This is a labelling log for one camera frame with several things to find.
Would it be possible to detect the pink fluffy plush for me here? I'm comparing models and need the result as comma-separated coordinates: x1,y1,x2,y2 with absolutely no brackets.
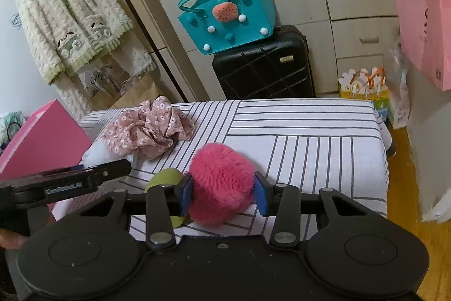
189,143,255,226

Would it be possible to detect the white fluffy plush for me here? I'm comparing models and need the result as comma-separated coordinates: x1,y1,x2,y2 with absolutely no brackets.
79,140,138,169

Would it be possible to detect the green soft egg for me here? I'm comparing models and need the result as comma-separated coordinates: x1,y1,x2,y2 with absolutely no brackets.
145,168,193,229

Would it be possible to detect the person's hand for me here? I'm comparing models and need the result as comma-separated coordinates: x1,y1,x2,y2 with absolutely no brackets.
0,229,28,250

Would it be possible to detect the pink storage box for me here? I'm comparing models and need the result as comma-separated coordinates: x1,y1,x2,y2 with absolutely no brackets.
1,100,92,182

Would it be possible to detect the pink floral cloth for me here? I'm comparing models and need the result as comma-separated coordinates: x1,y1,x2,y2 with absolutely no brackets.
103,96,195,160

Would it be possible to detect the striped bed sheet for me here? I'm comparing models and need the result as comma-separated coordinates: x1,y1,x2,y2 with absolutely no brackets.
50,98,392,241

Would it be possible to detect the black suitcase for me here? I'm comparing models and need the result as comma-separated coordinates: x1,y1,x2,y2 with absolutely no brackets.
213,25,316,100

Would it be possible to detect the yellow gift bag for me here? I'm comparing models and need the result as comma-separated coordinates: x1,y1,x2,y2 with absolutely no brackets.
338,67,389,122

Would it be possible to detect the cream fuzzy cardigan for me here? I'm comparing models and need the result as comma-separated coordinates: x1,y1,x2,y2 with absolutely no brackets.
16,0,157,120

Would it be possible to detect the teal felt tote bag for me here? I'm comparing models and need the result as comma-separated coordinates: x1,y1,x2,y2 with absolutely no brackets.
178,0,276,55

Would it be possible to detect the pink paper bag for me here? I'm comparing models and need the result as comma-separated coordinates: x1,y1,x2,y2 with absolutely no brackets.
395,0,450,91

